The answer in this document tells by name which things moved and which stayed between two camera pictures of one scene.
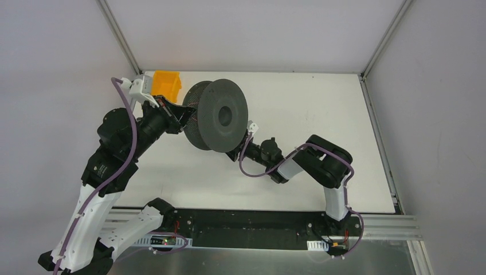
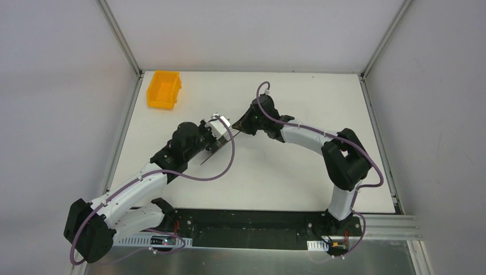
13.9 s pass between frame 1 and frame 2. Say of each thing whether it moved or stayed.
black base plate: stayed
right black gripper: moved
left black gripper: moved
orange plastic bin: stayed
